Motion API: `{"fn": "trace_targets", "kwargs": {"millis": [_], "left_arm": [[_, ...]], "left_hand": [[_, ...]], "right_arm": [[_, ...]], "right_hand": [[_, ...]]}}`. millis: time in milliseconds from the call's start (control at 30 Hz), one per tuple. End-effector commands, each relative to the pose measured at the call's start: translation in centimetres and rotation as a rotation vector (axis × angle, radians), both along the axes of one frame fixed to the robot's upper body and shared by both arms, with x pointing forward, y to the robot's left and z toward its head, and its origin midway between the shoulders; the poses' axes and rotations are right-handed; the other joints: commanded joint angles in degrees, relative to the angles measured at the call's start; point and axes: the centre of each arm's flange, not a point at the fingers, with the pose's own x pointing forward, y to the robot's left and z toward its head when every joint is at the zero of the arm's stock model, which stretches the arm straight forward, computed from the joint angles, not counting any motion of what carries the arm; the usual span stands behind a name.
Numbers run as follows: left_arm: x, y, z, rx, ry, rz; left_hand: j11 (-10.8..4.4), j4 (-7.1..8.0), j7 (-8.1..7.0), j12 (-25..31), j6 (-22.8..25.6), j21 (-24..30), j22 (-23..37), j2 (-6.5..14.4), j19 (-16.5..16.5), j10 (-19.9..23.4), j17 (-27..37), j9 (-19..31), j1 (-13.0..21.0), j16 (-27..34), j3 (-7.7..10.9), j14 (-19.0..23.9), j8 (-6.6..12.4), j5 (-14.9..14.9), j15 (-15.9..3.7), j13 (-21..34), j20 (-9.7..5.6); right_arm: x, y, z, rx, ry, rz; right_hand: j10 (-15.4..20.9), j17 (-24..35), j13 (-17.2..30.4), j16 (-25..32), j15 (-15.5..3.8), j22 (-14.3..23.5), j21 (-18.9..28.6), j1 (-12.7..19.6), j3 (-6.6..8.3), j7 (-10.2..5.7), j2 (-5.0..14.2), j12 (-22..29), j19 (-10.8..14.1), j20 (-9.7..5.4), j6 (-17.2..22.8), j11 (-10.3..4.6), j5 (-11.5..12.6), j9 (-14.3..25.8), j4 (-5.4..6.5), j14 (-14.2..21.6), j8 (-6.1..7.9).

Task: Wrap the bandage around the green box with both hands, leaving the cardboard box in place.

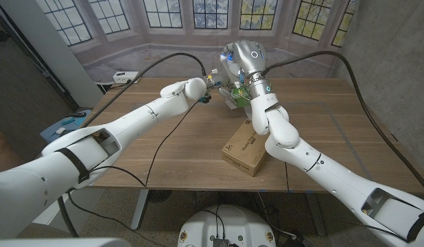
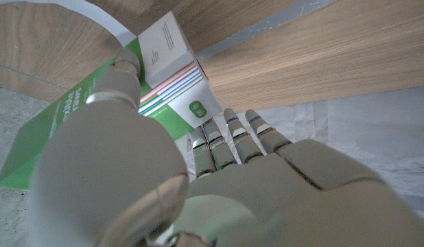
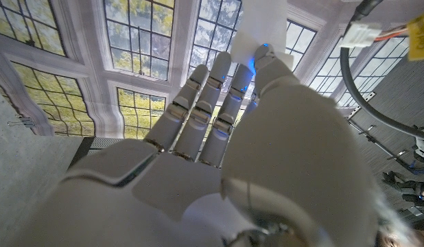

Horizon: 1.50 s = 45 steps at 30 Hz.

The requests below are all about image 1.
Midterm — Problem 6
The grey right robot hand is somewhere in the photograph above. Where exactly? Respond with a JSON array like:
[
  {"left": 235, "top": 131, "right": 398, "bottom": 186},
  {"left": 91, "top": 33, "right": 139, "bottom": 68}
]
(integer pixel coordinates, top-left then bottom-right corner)
[{"left": 219, "top": 39, "right": 273, "bottom": 101}]

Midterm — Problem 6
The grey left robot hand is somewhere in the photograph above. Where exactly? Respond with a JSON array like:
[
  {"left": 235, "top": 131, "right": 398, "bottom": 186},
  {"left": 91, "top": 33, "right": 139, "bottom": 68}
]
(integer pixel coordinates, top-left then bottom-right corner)
[{"left": 207, "top": 75, "right": 239, "bottom": 110}]

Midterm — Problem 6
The green straw box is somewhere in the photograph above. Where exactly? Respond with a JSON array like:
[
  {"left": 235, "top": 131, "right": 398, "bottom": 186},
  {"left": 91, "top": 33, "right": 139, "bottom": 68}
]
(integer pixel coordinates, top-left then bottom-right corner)
[{"left": 231, "top": 86, "right": 252, "bottom": 109}]

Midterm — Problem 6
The brown cardboard box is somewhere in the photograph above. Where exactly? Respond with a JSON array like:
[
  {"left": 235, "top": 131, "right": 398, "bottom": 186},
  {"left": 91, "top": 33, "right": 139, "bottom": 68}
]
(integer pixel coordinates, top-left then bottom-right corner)
[{"left": 221, "top": 118, "right": 268, "bottom": 178}]

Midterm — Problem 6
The printed window backdrop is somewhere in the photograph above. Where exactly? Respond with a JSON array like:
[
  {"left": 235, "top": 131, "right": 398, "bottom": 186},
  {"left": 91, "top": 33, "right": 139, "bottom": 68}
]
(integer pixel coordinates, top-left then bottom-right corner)
[{"left": 35, "top": 0, "right": 359, "bottom": 83}]

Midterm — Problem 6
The white power strip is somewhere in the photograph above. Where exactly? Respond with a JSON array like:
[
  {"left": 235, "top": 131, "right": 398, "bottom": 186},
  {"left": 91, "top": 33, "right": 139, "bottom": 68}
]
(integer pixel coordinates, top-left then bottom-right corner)
[{"left": 113, "top": 71, "right": 142, "bottom": 84}]

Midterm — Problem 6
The black round fan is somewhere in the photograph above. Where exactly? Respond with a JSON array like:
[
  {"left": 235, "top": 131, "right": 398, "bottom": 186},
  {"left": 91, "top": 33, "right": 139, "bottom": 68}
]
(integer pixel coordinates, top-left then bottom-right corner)
[{"left": 147, "top": 189, "right": 174, "bottom": 204}]

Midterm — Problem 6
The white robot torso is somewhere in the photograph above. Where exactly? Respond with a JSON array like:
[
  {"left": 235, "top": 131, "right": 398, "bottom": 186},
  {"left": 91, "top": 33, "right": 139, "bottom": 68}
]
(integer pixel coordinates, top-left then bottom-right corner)
[{"left": 177, "top": 204, "right": 277, "bottom": 247}]

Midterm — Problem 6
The grey table leg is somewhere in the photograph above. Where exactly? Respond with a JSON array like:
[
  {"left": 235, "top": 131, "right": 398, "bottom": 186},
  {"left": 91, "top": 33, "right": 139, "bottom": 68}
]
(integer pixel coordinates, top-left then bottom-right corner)
[
  {"left": 304, "top": 192, "right": 327, "bottom": 237},
  {"left": 130, "top": 189, "right": 150, "bottom": 231}
]

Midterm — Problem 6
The blue stool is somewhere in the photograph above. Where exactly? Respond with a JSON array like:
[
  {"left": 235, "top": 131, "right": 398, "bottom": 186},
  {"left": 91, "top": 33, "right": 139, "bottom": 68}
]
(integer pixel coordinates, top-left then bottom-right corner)
[{"left": 40, "top": 109, "right": 93, "bottom": 143}]

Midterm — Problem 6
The person's leg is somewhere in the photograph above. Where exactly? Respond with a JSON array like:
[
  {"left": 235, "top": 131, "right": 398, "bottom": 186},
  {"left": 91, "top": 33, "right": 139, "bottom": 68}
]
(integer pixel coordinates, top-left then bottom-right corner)
[{"left": 0, "top": 127, "right": 26, "bottom": 174}]

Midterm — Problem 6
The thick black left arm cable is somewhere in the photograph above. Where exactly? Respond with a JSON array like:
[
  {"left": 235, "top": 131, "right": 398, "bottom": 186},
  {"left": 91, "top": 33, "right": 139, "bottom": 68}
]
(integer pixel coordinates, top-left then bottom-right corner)
[{"left": 82, "top": 51, "right": 208, "bottom": 128}]

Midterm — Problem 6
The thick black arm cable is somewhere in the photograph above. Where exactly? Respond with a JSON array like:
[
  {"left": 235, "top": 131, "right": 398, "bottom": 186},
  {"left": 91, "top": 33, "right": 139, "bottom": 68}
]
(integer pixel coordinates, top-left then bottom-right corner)
[
  {"left": 82, "top": 51, "right": 208, "bottom": 128},
  {"left": 261, "top": 50, "right": 424, "bottom": 195}
]

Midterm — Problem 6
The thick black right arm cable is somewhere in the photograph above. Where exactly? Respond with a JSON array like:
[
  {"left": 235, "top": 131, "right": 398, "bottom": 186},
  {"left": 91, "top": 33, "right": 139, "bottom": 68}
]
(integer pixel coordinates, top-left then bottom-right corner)
[{"left": 261, "top": 50, "right": 424, "bottom": 195}]

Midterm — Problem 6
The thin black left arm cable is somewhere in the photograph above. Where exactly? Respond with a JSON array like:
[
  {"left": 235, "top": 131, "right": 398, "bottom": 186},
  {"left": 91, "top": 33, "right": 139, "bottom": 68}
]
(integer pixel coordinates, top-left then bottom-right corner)
[{"left": 90, "top": 101, "right": 199, "bottom": 188}]

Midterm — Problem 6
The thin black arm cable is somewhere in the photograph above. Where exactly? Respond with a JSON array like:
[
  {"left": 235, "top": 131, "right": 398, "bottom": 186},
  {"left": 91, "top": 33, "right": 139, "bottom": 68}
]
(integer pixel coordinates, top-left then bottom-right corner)
[
  {"left": 283, "top": 161, "right": 291, "bottom": 193},
  {"left": 90, "top": 101, "right": 199, "bottom": 188}
]

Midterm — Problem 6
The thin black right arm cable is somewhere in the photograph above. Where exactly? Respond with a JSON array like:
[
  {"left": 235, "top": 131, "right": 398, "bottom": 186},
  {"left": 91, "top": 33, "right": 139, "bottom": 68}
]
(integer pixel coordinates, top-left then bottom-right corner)
[{"left": 283, "top": 161, "right": 291, "bottom": 193}]

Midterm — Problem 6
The black power cord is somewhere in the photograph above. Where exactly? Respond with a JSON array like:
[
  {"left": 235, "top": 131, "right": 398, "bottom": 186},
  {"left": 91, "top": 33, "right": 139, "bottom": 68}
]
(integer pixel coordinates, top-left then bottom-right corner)
[{"left": 108, "top": 79, "right": 132, "bottom": 91}]

